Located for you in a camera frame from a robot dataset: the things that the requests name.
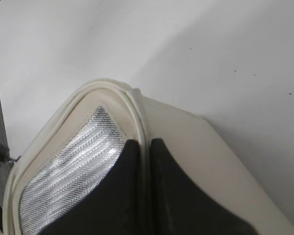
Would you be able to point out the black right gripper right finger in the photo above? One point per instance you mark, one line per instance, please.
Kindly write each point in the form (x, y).
(180, 207)

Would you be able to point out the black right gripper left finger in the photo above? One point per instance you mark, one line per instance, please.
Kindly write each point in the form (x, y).
(111, 208)

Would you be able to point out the cream bag with mesh top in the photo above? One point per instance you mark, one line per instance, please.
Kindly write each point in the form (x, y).
(82, 141)

